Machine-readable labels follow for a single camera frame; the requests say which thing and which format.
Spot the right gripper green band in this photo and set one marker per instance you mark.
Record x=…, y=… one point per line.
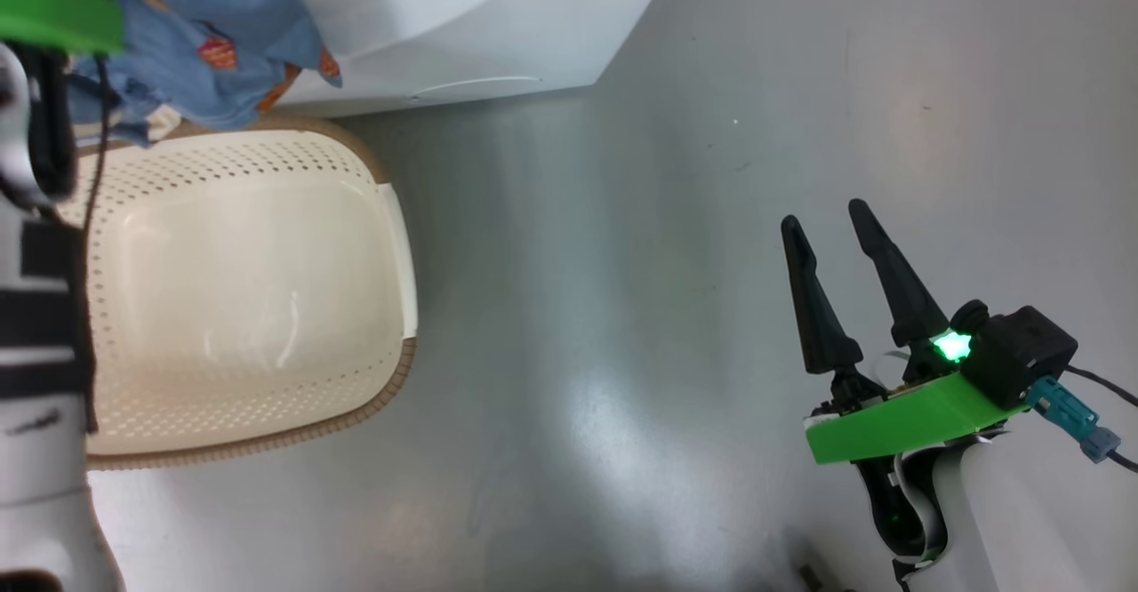
x=898, y=423

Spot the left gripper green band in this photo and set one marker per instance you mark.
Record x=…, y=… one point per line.
x=53, y=10

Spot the blue bear-print garment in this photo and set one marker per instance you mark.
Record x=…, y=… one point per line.
x=213, y=32

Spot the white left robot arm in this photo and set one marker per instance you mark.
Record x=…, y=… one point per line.
x=40, y=485

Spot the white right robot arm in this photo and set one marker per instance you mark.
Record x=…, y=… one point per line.
x=996, y=521

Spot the white front-load washing machine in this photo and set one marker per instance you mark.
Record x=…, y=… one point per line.
x=489, y=23

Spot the cream perforated laundry basket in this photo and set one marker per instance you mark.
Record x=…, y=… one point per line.
x=249, y=308

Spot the round white filter cover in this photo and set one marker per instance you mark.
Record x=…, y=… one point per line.
x=480, y=87

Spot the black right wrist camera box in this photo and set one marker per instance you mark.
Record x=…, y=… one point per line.
x=1022, y=356

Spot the teal right camera connector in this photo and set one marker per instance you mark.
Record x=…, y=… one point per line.
x=1067, y=410

